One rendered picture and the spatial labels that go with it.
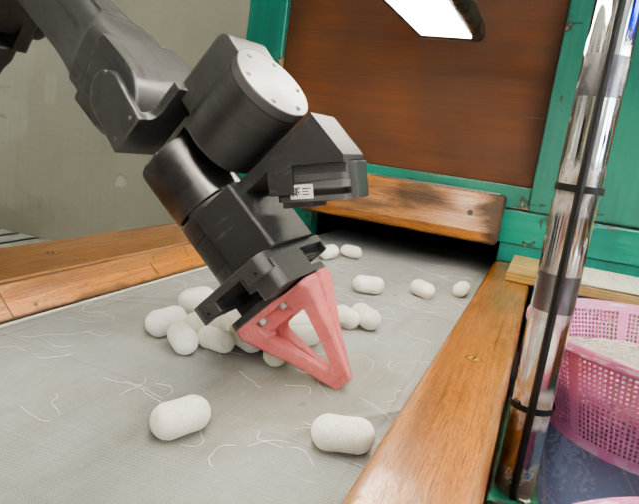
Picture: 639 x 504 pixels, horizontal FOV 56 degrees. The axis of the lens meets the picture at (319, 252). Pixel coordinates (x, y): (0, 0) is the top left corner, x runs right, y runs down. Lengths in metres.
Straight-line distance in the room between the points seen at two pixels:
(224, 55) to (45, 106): 1.99
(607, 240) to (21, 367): 0.75
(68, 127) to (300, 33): 1.41
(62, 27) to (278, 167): 0.23
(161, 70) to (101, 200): 1.78
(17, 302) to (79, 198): 1.78
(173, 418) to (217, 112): 0.19
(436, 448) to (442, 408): 0.05
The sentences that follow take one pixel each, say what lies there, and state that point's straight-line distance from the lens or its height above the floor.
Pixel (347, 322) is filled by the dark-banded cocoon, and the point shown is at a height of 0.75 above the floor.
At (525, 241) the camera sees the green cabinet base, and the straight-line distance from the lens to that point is 0.92.
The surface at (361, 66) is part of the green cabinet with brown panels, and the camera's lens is 0.99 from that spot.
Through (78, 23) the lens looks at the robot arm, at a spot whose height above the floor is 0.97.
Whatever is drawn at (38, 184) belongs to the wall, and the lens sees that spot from 2.41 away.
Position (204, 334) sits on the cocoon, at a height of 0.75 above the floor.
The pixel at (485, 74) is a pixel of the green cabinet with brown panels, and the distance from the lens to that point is 0.94.
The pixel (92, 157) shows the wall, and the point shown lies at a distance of 2.24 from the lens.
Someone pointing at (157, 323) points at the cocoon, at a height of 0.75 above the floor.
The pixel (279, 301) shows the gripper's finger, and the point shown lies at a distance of 0.40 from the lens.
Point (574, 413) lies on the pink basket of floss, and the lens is 0.58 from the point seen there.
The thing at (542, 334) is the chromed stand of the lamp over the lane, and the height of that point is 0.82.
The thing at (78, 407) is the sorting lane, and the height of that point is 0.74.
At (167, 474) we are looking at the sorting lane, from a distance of 0.32.
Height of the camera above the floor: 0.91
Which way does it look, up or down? 11 degrees down
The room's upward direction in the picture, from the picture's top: 8 degrees clockwise
